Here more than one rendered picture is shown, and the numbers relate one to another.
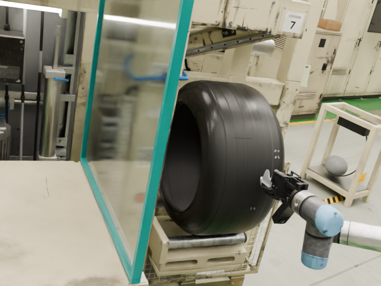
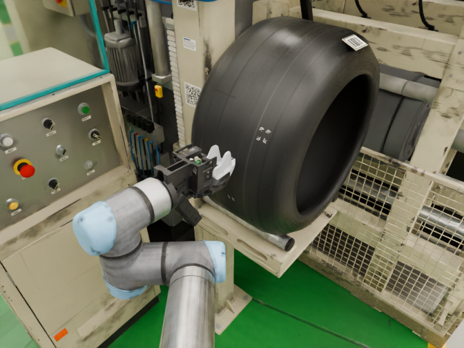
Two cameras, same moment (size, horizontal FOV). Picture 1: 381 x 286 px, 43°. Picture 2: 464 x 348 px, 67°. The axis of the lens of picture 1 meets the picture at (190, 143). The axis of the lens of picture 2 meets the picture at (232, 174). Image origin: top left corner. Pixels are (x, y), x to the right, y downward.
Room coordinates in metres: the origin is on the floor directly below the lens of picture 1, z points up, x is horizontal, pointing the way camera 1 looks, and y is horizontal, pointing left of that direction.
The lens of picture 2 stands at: (1.21, -0.85, 1.71)
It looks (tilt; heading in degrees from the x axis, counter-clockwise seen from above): 39 degrees down; 68
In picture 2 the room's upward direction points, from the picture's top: straight up
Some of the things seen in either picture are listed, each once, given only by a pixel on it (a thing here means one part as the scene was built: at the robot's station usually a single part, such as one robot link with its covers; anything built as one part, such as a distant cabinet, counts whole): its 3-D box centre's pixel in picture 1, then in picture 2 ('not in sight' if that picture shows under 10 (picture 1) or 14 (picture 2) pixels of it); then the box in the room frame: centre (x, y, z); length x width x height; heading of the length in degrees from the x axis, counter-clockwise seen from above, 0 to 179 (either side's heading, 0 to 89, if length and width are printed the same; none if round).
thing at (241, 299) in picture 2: not in sight; (217, 299); (1.54, 0.16, 0.02); 0.27 x 0.27 x 0.04; 27
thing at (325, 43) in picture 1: (294, 71); not in sight; (6.57, -1.19, 0.62); 0.91 x 0.58 x 1.25; 132
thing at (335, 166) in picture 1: (345, 152); not in sight; (4.32, -1.46, 0.40); 0.60 x 0.35 x 0.80; 42
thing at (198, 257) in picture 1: (199, 254); (243, 230); (1.55, -0.12, 0.83); 0.36 x 0.09 x 0.06; 117
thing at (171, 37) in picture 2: not in sight; (183, 93); (1.48, 0.22, 1.19); 0.05 x 0.04 x 0.48; 27
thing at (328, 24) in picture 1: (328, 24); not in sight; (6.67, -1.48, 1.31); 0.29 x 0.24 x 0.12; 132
